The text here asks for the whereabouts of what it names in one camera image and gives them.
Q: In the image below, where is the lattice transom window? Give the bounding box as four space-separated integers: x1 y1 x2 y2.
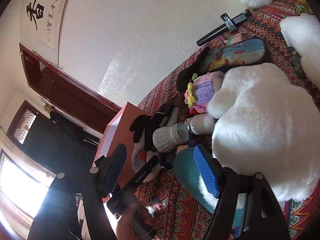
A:
11 107 37 143

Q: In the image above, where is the teal rounded object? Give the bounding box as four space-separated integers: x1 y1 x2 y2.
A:
174 147 247 227

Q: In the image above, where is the pink purple knitted toy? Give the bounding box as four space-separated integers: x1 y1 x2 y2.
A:
184 71 224 114

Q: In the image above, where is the person's left hand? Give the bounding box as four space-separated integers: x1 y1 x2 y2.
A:
115 202 157 240

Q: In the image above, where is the dark cloth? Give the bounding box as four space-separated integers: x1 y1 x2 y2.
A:
176 46 210 95

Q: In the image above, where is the wooden frame window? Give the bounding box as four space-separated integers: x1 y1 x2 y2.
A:
0 150 55 220

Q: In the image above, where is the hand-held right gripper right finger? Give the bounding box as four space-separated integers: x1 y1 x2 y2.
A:
194 144 292 240

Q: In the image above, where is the white plastic bag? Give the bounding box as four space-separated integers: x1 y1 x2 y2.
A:
131 140 160 180

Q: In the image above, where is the calligraphy wall scroll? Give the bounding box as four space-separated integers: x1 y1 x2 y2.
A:
20 0 75 68

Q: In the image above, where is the pink green striped pouch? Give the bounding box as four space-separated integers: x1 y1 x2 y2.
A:
225 33 247 46

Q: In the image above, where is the picture-printed oval case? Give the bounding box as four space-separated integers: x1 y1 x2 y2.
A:
206 37 268 72

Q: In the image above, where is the black selfie stick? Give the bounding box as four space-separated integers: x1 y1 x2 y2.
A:
196 9 252 47

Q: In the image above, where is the large white plush toy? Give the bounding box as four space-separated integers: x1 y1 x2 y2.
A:
206 62 320 203

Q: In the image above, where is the green packet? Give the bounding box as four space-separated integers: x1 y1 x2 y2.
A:
295 2 313 14

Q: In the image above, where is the white ribbed jar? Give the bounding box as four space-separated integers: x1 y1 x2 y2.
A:
152 123 190 153

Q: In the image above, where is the black mesh fabric item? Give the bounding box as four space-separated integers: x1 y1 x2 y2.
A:
150 104 180 135

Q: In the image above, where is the patterned red blanket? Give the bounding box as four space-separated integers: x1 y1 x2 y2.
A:
136 0 320 240

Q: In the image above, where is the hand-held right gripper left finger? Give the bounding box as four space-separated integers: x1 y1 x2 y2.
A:
27 144 127 240

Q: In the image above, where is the black glove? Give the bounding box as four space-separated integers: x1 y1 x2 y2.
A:
129 114 155 150

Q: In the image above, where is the red cardboard box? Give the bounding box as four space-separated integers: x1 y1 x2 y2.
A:
93 102 153 170

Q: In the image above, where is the dark door curtain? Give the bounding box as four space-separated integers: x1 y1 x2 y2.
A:
22 115 100 170

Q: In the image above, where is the grey white bottle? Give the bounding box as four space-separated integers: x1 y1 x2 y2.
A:
186 114 217 135

